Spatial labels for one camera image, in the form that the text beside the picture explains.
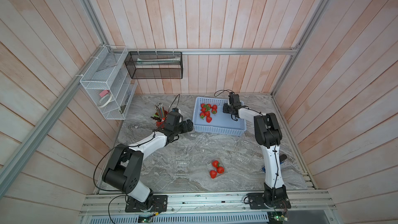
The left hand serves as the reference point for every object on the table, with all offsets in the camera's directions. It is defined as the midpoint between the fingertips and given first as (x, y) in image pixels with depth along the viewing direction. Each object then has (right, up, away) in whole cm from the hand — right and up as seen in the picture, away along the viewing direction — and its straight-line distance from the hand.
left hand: (187, 126), depth 92 cm
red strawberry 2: (+18, -22, -10) cm, 30 cm away
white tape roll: (-44, +15, -11) cm, 47 cm away
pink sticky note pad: (-45, +19, -10) cm, 50 cm away
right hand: (+27, +13, +21) cm, 37 cm away
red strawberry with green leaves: (+18, +9, +16) cm, 26 cm away
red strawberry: (+14, -24, -11) cm, 30 cm away
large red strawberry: (+14, +3, +12) cm, 19 cm away
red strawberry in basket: (+9, +6, +13) cm, 17 cm away
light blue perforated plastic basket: (+23, 0, +15) cm, 28 cm away
